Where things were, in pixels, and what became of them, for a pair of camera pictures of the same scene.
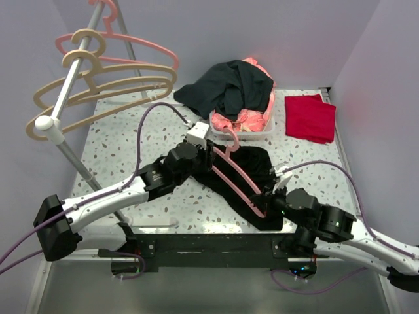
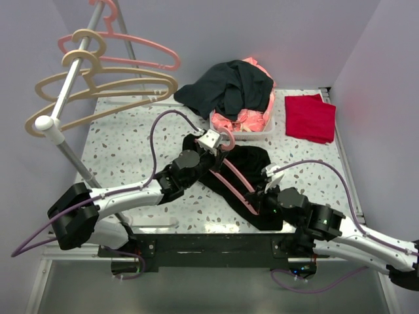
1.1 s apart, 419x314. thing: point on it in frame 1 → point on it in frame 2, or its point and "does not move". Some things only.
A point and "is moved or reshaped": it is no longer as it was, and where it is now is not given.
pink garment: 251,122 does not move
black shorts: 251,169 does not move
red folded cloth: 308,117 does not move
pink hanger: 225,156 is moved or reshaped
